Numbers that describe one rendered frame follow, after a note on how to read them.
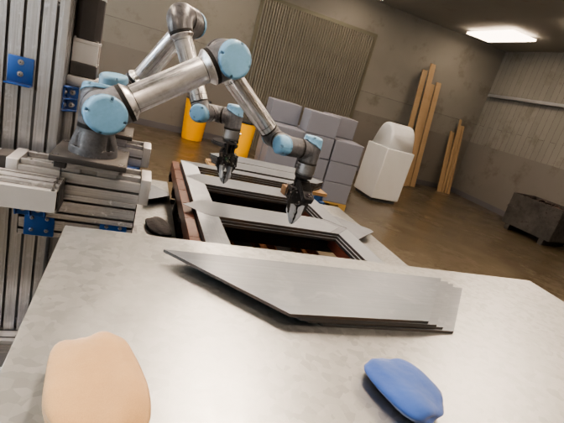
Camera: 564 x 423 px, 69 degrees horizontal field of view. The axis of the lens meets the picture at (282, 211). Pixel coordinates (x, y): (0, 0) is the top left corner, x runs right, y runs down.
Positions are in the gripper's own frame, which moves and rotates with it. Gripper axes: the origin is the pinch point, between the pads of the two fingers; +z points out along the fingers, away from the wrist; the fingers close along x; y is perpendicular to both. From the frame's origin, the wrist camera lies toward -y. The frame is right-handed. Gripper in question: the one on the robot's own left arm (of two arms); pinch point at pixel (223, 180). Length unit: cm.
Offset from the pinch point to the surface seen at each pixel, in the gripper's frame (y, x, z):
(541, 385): 145, 32, -7
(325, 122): -285, 168, -15
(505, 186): -498, 712, 67
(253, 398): 147, -21, -11
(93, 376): 148, -39, -16
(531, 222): -334, 619, 96
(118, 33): -642, -97, -78
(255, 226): 29.7, 10.7, 10.5
